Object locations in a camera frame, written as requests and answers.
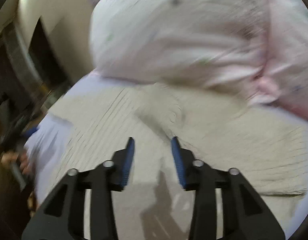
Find beige cable-knit sweater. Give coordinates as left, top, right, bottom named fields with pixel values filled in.
left=46, top=83, right=308, bottom=239

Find pink floral pillow right side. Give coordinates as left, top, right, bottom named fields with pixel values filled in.
left=245, top=0, right=308, bottom=121

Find dark wooden bedside furniture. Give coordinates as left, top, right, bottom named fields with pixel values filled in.
left=0, top=17, right=69, bottom=205

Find pink floral pillow with tree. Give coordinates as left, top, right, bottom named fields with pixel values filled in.
left=89, top=0, right=266, bottom=89

